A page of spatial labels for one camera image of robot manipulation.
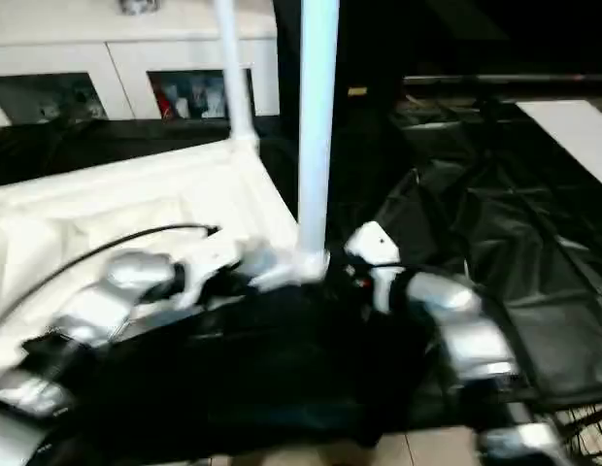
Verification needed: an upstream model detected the white plastic table top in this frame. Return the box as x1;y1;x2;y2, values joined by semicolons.
0;137;332;385

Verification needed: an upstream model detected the black plastic mat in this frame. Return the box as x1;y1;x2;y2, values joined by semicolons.
0;96;602;450

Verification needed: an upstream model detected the black tall cabinet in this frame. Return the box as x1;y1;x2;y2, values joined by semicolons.
276;0;409;147

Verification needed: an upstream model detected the black long bar device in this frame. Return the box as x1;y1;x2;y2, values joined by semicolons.
402;73;602;85

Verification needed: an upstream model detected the white flat board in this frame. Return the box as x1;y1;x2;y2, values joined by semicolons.
514;99;602;191

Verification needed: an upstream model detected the white glass-door cabinet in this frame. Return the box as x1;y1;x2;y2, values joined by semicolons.
0;0;284;127

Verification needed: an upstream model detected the black white crumpled bundle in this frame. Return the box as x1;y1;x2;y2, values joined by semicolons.
117;0;162;17

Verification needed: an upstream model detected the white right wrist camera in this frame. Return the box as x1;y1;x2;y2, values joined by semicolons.
343;221;405;313

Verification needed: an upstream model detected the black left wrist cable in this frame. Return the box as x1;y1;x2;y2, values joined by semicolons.
0;221;223;337

